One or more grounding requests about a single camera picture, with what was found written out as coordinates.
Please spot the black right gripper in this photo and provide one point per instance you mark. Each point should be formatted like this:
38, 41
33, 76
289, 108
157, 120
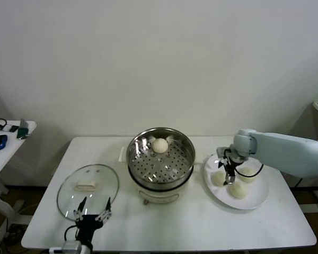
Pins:
231, 164

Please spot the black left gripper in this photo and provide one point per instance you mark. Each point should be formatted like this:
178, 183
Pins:
88, 225

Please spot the white steamed baozi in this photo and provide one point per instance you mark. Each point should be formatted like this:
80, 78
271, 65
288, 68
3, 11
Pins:
238, 191
217, 180
159, 145
248, 175

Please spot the round glass pot lid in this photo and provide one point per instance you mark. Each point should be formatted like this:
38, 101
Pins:
69, 195

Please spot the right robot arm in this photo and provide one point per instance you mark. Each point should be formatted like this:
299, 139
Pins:
281, 148

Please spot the steel steamer pot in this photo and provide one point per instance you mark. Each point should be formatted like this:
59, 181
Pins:
159, 195

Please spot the perforated steel steamer basket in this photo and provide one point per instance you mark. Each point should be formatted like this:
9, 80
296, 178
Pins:
148, 169

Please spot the white round plate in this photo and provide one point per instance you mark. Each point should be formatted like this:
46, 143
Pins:
251, 195

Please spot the floor power strip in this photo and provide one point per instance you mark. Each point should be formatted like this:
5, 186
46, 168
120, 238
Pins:
14, 232

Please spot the white side table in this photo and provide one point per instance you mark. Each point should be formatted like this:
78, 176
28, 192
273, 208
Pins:
5, 158

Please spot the green upright gadget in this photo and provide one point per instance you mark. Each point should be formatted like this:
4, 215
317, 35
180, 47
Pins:
23, 129

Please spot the small black device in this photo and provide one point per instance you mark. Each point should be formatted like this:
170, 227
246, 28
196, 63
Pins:
13, 128

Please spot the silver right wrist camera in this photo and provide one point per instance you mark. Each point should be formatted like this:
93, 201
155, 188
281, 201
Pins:
221, 153

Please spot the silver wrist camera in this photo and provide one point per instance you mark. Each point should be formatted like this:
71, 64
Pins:
221, 153
72, 246

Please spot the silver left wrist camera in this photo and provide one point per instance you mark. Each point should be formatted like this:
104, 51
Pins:
72, 246

